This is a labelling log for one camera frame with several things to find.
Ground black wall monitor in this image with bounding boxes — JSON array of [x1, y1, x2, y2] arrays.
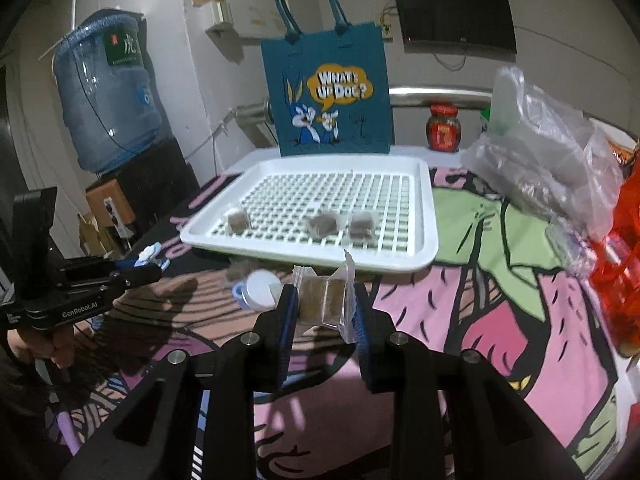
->
[[395, 0, 518, 54]]

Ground black water dispenser cabinet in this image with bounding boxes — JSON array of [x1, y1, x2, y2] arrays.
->
[[86, 139, 200, 240]]

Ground green white carton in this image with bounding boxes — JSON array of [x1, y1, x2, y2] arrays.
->
[[480, 106, 491, 133]]

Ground white perforated plastic tray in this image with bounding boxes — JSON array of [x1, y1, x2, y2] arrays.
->
[[180, 154, 438, 273]]

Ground cartoon print bedsheet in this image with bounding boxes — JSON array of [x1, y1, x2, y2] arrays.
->
[[56, 166, 629, 479]]

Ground teal cartoon tote bag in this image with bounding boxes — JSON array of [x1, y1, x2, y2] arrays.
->
[[260, 0, 394, 156]]

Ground clear plastic bag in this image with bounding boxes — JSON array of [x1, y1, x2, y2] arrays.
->
[[461, 66, 624, 278]]

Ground small white round container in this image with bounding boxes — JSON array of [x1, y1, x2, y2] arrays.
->
[[231, 270, 283, 312]]

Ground red-lidded glass jar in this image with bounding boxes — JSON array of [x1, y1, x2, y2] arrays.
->
[[426, 103, 461, 153]]

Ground red plastic bag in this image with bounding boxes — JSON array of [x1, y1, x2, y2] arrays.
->
[[590, 162, 639, 358]]

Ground white wall junction box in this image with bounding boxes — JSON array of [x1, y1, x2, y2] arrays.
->
[[192, 0, 234, 34]]

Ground brown snack cube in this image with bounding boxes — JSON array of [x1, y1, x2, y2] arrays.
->
[[304, 211, 342, 240], [293, 250, 356, 344], [224, 205, 252, 235], [345, 210, 378, 244]]

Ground blue water jug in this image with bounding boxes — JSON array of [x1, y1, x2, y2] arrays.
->
[[53, 9, 162, 174]]

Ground brown box with sockets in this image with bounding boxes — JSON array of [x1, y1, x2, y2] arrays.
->
[[86, 179, 136, 240]]

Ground person's left hand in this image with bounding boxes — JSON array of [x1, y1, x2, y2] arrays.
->
[[8, 326, 75, 368]]

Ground steel bed rail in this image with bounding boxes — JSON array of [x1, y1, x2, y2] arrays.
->
[[234, 86, 492, 127]]

